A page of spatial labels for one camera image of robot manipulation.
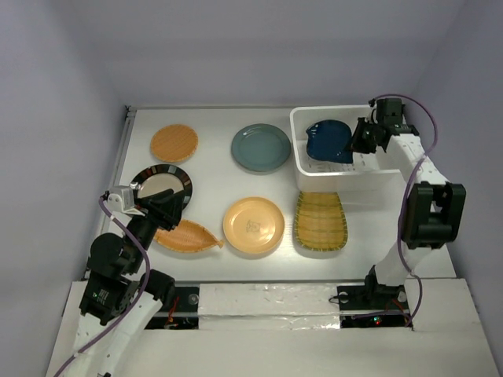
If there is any orange fish-shaped woven basket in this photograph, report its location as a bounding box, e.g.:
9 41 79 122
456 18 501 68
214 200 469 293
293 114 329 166
154 220 225 254

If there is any dark blue leaf plate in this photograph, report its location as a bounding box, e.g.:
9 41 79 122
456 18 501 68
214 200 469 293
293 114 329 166
306 119 354 164

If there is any yellow round plastic plate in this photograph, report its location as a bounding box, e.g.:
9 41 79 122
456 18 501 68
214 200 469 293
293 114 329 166
222 196 285 254

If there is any green yellow bamboo tray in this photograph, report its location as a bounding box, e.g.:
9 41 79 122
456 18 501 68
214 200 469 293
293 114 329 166
293 192 348 252

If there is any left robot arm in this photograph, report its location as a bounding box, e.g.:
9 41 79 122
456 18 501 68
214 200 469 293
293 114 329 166
58 151 433 376

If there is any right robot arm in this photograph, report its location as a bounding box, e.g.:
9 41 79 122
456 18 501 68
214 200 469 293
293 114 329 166
117 107 466 308

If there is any white plastic bin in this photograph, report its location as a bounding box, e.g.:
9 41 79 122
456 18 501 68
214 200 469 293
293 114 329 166
289 104 402 192

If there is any striped rim round plate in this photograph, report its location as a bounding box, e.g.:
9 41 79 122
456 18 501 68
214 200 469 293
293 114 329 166
127 164 193 214

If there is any round orange woven plate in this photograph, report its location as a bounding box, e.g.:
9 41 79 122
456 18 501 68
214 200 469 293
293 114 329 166
150 124 199 163

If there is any teal round ceramic plate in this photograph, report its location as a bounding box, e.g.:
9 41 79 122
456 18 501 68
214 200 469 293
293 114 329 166
231 123 292 173

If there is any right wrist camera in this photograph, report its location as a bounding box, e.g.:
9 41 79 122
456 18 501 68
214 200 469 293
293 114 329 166
365 104 377 124

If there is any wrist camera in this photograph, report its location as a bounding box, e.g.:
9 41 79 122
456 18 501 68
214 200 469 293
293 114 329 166
100 185 138 214
365 104 377 124

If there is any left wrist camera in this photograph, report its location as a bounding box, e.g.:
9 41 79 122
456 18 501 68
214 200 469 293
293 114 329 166
100 185 138 214

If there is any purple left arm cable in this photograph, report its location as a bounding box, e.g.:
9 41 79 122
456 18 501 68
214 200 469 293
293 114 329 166
53 196 152 377

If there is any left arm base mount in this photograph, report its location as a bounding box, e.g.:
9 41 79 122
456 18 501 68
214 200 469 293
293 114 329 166
145 285 200 330

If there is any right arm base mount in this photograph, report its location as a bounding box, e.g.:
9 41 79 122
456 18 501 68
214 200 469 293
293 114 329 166
329 284 412 328

